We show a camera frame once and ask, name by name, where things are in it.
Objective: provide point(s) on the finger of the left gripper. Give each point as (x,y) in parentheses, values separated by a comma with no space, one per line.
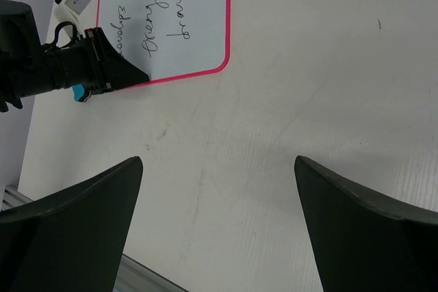
(118,72)

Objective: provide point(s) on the pink framed whiteboard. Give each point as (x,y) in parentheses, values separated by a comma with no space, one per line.
(169,39)

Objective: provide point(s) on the blue bone-shaped eraser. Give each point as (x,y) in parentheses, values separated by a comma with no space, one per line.
(81,93)

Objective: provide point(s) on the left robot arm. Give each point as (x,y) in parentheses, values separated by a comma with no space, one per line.
(22,54)

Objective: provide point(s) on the aluminium mounting rail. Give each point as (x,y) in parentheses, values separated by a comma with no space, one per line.
(51,244)

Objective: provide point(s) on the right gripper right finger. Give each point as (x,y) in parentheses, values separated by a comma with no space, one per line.
(363,240)

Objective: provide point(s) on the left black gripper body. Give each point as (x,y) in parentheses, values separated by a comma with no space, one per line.
(79,62)

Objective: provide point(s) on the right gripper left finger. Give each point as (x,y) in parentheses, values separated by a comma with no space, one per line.
(117,191)

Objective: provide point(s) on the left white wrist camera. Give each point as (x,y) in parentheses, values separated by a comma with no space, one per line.
(70,11)

